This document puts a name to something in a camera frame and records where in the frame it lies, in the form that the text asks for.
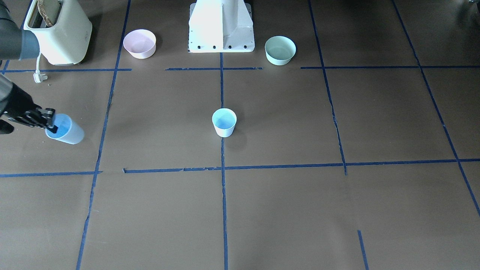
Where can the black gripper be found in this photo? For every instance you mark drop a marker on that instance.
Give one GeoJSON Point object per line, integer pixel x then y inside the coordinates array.
{"type": "Point", "coordinates": [17, 104]}

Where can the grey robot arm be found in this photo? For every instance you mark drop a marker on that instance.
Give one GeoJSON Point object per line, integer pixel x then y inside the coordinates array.
{"type": "Point", "coordinates": [16, 44]}

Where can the cream white toaster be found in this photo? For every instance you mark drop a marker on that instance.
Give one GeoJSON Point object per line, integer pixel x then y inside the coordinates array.
{"type": "Point", "coordinates": [66, 42]}

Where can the toast slice in toaster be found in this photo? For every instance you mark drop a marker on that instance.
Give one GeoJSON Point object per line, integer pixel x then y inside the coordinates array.
{"type": "Point", "coordinates": [49, 11]}

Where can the pink bowl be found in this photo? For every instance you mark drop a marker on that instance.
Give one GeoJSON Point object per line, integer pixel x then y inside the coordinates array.
{"type": "Point", "coordinates": [140, 43]}

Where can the mint green bowl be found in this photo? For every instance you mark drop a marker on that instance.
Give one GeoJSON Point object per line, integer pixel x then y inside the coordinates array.
{"type": "Point", "coordinates": [279, 50]}

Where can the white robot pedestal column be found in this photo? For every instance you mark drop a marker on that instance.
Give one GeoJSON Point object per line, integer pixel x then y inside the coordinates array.
{"type": "Point", "coordinates": [221, 26]}

